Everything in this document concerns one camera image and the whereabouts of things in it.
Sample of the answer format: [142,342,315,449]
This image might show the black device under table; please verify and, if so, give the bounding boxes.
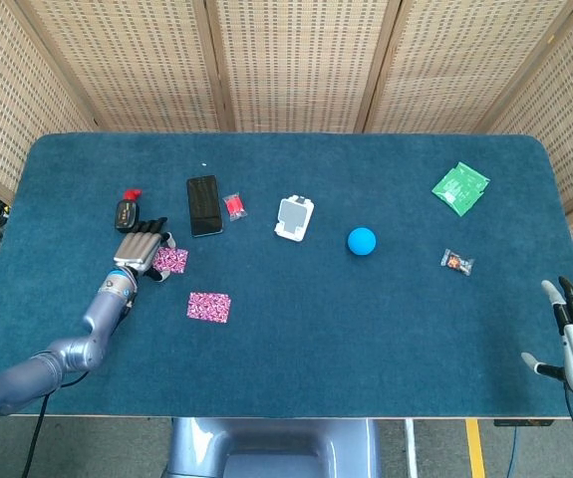
[493,418,554,428]

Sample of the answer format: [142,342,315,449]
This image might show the black smartphone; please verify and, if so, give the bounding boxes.
[185,174,225,239]

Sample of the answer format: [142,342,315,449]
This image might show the small clear candy wrapper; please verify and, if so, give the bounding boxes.
[439,248,476,277]

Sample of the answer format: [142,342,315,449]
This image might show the blue table cloth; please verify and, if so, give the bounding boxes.
[0,131,573,418]

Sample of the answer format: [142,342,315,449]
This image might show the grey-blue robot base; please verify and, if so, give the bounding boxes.
[165,416,382,478]

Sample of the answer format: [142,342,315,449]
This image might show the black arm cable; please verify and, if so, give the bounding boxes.
[20,370,91,478]

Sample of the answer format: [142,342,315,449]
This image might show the blue ball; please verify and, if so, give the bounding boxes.
[347,226,378,257]

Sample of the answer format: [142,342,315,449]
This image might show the blue cable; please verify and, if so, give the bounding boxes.
[507,426,522,478]

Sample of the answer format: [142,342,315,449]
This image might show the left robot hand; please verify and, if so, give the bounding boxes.
[111,216,175,285]

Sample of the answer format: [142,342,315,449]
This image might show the green foil packet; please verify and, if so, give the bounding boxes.
[430,161,491,218]

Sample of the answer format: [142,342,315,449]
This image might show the red candy packet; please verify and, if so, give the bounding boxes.
[222,193,248,223]

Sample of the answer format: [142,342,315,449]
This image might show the white phone stand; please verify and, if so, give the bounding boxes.
[273,194,315,244]

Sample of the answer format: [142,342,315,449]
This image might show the woven screen panel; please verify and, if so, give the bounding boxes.
[359,0,573,134]
[0,0,97,203]
[204,0,403,133]
[16,0,232,133]
[484,0,573,305]

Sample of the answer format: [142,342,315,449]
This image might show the pink patterned cloth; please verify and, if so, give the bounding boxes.
[151,247,189,276]
[186,291,233,325]

